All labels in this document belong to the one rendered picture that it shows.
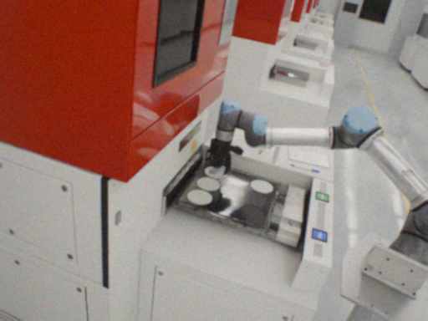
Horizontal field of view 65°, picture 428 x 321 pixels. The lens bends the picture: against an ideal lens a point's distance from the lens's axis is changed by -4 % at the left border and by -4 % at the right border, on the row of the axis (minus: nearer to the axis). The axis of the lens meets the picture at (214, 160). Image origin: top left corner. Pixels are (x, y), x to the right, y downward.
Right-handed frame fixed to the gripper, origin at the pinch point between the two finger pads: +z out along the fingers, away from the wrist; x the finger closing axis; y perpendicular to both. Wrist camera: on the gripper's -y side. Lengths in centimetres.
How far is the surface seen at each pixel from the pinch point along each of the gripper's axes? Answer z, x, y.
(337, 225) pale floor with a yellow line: 91, -8, -151
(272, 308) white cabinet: 15, 55, 16
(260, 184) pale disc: 1.3, 9.8, -15.7
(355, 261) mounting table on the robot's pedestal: 9, 59, -24
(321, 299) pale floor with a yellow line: 91, 35, -75
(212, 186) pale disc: 1.3, 2.7, 5.7
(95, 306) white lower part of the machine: 21, 22, 64
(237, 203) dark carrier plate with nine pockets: 1.3, 16.6, 3.3
